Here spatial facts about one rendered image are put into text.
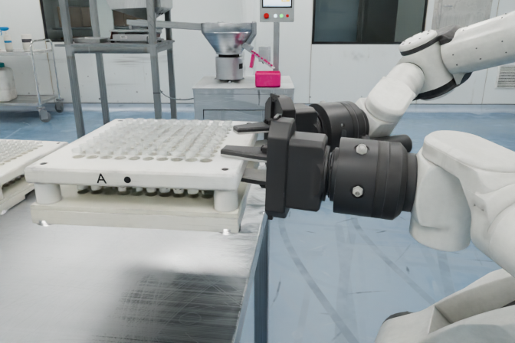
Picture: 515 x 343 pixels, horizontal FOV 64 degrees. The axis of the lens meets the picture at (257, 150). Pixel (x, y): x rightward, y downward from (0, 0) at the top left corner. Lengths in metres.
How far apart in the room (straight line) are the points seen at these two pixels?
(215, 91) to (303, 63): 2.94
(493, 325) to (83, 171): 0.59
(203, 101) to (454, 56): 1.90
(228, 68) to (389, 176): 2.39
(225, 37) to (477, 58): 2.00
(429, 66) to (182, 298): 0.65
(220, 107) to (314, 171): 2.15
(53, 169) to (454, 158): 0.42
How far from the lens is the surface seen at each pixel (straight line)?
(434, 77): 0.93
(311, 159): 0.46
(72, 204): 0.53
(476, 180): 0.42
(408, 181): 0.46
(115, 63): 5.70
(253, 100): 2.58
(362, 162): 0.45
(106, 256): 0.70
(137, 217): 0.50
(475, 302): 0.85
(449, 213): 0.48
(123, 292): 0.61
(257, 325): 1.31
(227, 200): 0.46
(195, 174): 0.45
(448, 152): 0.45
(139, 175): 0.47
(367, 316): 1.89
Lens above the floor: 1.17
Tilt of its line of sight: 18 degrees down
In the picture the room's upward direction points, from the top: straight up
